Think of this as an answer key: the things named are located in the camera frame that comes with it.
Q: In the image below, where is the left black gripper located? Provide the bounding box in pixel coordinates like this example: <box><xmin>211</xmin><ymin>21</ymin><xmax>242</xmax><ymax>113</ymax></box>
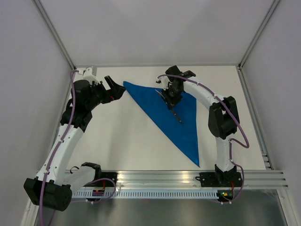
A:
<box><xmin>86</xmin><ymin>76</ymin><xmax>126</xmax><ymax>110</ymax></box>

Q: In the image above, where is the aluminium front rail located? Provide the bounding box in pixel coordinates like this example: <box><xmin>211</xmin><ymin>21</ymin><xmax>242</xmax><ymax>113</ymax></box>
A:
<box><xmin>116</xmin><ymin>170</ymin><xmax>288</xmax><ymax>190</ymax></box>

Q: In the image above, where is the white slotted cable duct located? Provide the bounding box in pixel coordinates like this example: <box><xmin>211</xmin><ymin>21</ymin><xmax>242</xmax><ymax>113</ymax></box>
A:
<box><xmin>72</xmin><ymin>189</ymin><xmax>218</xmax><ymax>199</ymax></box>

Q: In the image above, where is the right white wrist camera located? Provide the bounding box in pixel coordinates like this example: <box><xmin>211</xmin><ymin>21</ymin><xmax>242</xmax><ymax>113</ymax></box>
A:
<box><xmin>156</xmin><ymin>75</ymin><xmax>170</xmax><ymax>90</ymax></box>

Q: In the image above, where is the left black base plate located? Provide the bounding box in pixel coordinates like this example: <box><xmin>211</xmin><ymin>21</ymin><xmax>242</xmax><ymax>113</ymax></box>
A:
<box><xmin>100</xmin><ymin>172</ymin><xmax>118</xmax><ymax>189</ymax></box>

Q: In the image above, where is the blue cloth napkin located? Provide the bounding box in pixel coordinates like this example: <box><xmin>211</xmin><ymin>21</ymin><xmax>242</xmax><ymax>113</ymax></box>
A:
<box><xmin>123</xmin><ymin>81</ymin><xmax>200</xmax><ymax>167</ymax></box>

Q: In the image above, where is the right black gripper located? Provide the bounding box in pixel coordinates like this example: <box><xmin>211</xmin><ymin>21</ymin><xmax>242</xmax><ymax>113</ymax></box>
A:
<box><xmin>161</xmin><ymin>85</ymin><xmax>183</xmax><ymax>109</ymax></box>

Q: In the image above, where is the left aluminium frame post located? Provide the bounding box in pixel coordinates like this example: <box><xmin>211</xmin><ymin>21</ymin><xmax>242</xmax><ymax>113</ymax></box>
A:
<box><xmin>32</xmin><ymin>0</ymin><xmax>76</xmax><ymax>69</ymax></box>

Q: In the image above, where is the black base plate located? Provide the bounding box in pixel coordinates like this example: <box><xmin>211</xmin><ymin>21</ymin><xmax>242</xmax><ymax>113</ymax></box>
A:
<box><xmin>195</xmin><ymin>172</ymin><xmax>243</xmax><ymax>187</ymax></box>
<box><xmin>100</xmin><ymin>172</ymin><xmax>118</xmax><ymax>189</ymax></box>

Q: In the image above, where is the aluminium frame post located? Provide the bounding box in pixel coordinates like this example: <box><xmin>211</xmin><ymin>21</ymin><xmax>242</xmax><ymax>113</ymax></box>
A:
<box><xmin>237</xmin><ymin>0</ymin><xmax>282</xmax><ymax>70</ymax></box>
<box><xmin>32</xmin><ymin>0</ymin><xmax>76</xmax><ymax>69</ymax></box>

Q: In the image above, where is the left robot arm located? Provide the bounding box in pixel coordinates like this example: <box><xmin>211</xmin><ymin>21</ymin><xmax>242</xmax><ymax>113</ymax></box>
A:
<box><xmin>24</xmin><ymin>76</ymin><xmax>126</xmax><ymax>211</ymax></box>

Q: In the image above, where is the right aluminium frame post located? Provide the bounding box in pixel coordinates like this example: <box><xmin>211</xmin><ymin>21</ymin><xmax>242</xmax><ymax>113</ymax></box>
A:
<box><xmin>237</xmin><ymin>0</ymin><xmax>282</xmax><ymax>70</ymax></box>

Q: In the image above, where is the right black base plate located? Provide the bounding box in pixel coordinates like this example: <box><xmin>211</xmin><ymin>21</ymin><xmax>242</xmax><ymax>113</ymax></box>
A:
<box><xmin>195</xmin><ymin>172</ymin><xmax>243</xmax><ymax>187</ymax></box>

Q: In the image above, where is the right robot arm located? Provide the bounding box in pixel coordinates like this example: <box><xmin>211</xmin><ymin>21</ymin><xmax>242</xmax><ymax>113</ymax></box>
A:
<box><xmin>156</xmin><ymin>65</ymin><xmax>243</xmax><ymax>187</ymax></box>

